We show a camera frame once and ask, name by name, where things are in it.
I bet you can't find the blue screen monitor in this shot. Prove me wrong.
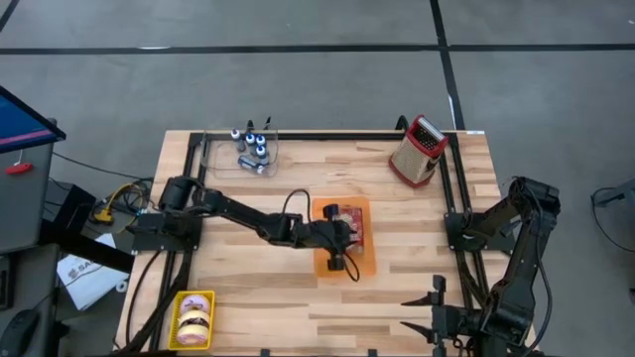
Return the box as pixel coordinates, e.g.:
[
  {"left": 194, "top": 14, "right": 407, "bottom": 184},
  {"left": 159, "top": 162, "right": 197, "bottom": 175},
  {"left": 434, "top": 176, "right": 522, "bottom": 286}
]
[{"left": 0, "top": 84, "right": 67, "bottom": 156}]

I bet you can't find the pink frosted donut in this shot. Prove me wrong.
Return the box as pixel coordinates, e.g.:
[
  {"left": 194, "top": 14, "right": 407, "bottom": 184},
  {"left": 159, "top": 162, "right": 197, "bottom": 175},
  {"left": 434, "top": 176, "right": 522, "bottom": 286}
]
[{"left": 180, "top": 294, "right": 211, "bottom": 314}]

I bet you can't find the orange translucent plastic bin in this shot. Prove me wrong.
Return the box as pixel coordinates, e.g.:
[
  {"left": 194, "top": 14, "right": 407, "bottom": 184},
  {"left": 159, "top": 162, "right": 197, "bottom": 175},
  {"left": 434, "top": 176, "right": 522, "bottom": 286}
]
[{"left": 311, "top": 195, "right": 377, "bottom": 280}]

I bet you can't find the yellow plastic basket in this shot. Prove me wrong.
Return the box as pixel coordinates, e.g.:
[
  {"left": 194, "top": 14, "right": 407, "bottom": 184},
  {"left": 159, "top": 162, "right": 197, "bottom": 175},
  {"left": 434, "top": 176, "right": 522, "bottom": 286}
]
[{"left": 167, "top": 289, "right": 217, "bottom": 352}]

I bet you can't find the purple cap dropper bottle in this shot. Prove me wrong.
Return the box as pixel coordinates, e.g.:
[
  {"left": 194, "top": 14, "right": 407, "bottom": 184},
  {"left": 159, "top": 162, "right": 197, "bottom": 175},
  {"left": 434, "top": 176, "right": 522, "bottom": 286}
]
[{"left": 229, "top": 128, "right": 247, "bottom": 154}]

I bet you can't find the black equipment box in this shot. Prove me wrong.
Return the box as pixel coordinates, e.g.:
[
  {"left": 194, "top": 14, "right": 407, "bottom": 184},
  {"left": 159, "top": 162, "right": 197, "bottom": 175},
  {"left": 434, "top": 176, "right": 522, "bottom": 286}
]
[{"left": 44, "top": 178, "right": 98, "bottom": 234}]

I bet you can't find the yellow cable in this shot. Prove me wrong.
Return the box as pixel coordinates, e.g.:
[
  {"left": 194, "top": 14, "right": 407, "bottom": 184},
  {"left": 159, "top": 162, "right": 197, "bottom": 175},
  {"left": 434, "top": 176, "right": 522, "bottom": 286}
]
[{"left": 92, "top": 180, "right": 155, "bottom": 225}]

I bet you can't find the red snack cake package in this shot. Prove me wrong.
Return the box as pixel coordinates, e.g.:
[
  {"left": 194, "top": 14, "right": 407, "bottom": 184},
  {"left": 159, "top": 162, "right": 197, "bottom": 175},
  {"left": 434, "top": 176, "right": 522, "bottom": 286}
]
[{"left": 330, "top": 205, "right": 366, "bottom": 257}]

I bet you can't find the chocolate drizzled donut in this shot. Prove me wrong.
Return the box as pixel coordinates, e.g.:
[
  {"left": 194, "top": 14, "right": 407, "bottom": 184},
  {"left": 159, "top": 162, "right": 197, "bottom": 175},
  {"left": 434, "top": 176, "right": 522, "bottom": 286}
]
[{"left": 178, "top": 309, "right": 211, "bottom": 328}]

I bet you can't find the grey cabinet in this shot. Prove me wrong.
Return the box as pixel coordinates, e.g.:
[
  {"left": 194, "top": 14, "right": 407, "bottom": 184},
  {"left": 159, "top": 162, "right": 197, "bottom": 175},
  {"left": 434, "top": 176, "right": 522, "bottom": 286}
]
[{"left": 0, "top": 141, "right": 56, "bottom": 255}]

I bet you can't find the white printed paper sheet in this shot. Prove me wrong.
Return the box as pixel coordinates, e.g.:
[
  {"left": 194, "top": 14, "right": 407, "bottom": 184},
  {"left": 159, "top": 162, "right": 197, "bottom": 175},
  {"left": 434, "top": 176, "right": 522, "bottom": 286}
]
[{"left": 56, "top": 232, "right": 126, "bottom": 312}]

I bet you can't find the clear plastic container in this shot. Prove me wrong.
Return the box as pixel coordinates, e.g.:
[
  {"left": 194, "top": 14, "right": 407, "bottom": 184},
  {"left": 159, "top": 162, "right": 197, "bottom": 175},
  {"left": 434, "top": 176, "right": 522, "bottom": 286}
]
[{"left": 197, "top": 127, "right": 279, "bottom": 179}]

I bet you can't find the red metal box grater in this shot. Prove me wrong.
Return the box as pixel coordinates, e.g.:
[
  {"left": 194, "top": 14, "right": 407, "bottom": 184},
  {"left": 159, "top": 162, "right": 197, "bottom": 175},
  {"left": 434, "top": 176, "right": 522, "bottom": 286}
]
[{"left": 387, "top": 114, "right": 450, "bottom": 189}]

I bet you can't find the black computer mouse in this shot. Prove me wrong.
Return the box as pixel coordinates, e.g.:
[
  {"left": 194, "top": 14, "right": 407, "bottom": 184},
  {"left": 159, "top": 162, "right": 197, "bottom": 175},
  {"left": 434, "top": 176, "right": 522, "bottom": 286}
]
[{"left": 0, "top": 307, "right": 41, "bottom": 357}]

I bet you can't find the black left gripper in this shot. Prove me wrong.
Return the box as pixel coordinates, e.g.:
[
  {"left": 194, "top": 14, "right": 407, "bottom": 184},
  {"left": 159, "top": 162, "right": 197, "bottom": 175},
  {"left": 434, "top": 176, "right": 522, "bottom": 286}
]
[{"left": 297, "top": 202, "right": 353, "bottom": 273}]

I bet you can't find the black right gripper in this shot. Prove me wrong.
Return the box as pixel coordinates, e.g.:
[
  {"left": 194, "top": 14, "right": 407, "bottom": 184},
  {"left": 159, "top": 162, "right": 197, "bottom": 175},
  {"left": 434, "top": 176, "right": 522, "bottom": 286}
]
[{"left": 399, "top": 274, "right": 491, "bottom": 357}]

